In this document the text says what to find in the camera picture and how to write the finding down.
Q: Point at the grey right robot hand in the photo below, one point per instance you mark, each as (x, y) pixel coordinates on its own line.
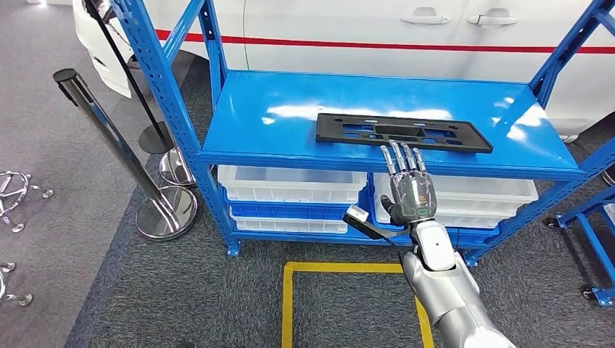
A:
(413, 197)

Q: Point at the black plastic plate bracket part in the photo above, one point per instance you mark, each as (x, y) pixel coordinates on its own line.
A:
(336, 132)

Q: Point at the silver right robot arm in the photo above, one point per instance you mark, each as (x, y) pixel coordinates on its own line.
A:
(447, 293)

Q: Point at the blue metal shelf rack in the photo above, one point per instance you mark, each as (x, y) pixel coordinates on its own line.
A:
(288, 134)

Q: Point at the blue wheeled shelf rack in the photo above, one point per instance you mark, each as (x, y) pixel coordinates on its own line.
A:
(593, 245)

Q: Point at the yellow floor tape square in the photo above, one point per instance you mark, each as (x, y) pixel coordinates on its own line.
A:
(287, 312)

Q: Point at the white car with red stripe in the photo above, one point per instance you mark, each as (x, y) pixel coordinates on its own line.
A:
(336, 24)

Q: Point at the round stanchion base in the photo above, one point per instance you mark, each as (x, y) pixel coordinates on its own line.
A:
(609, 177)

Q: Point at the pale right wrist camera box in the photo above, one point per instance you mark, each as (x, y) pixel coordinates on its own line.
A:
(357, 213)

